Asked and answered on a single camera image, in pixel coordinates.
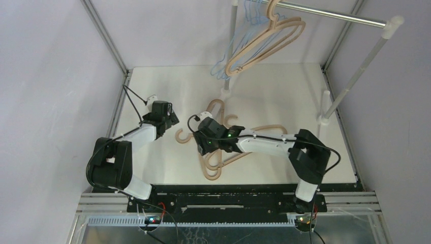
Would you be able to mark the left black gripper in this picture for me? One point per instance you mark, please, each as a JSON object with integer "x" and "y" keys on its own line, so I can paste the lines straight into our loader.
{"x": 172, "y": 119}

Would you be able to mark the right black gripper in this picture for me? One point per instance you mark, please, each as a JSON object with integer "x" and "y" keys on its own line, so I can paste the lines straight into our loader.
{"x": 199, "y": 142}

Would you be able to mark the beige plastic hanger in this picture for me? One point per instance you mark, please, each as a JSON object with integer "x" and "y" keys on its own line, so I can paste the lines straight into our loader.
{"x": 262, "y": 43}
{"x": 269, "y": 47}
{"x": 217, "y": 108}
{"x": 269, "y": 128}

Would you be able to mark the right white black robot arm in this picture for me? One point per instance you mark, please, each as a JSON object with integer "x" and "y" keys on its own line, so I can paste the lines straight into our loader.
{"x": 307, "y": 154}

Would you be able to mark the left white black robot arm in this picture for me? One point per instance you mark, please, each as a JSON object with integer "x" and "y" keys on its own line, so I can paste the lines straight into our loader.
{"x": 111, "y": 165}

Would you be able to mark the left circuit board with LED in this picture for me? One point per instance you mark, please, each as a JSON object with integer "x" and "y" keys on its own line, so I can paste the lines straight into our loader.
{"x": 153, "y": 220}

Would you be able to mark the circuit board with led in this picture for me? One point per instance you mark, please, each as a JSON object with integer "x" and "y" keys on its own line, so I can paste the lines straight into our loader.
{"x": 153, "y": 220}
{"x": 302, "y": 220}

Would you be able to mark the right circuit board with LED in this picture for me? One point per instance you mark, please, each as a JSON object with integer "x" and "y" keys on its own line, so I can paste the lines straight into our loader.
{"x": 302, "y": 220}

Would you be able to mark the silver clothes rack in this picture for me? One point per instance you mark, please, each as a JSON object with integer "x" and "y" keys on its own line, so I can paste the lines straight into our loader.
{"x": 281, "y": 31}

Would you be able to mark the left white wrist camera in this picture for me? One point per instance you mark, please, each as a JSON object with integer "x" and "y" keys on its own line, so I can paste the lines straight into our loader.
{"x": 150, "y": 100}

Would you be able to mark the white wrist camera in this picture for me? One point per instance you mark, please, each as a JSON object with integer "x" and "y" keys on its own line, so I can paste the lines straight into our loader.
{"x": 205, "y": 114}
{"x": 150, "y": 100}

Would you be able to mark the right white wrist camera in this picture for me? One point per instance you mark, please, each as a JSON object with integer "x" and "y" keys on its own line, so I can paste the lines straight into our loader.
{"x": 205, "y": 114}

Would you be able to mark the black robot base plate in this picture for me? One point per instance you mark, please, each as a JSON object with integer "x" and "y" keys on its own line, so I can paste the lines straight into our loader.
{"x": 227, "y": 203}

